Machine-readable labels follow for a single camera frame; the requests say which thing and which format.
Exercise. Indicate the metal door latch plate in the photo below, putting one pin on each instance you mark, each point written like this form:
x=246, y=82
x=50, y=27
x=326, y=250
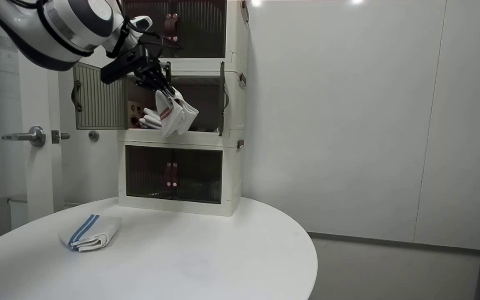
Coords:
x=58, y=137

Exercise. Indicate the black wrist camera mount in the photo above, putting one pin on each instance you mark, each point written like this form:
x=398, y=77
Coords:
x=116, y=68

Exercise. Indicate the white stackable storage cabinet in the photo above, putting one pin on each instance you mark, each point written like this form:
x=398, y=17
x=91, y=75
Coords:
x=233, y=33
x=228, y=183
x=233, y=110

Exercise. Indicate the ribbed translucent cabinet door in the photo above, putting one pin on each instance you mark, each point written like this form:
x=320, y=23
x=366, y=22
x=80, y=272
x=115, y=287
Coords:
x=100, y=105

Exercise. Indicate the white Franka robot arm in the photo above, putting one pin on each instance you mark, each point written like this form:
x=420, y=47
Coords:
x=56, y=27

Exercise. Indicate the white towel with red print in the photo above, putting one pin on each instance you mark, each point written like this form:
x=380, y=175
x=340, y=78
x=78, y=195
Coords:
x=173, y=117

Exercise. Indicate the small round metal knob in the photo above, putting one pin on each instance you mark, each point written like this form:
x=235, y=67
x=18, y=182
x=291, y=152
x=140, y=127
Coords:
x=93, y=135

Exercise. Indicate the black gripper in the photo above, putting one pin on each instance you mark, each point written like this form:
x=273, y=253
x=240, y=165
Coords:
x=151, y=67

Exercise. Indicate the white towel with blue stripes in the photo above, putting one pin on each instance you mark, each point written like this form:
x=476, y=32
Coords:
x=91, y=233

